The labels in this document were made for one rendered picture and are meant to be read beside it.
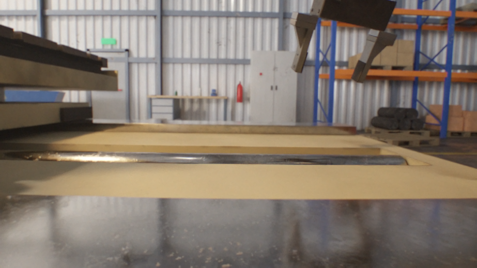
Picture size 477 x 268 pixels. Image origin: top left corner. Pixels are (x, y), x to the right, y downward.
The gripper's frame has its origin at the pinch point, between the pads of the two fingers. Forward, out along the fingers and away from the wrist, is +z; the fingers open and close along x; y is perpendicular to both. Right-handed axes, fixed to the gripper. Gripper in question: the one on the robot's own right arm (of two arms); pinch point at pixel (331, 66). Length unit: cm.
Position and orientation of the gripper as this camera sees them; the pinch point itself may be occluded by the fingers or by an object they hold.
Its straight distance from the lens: 51.0
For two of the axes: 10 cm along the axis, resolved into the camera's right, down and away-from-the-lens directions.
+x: 9.8, 1.2, 1.7
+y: 0.9, 4.7, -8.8
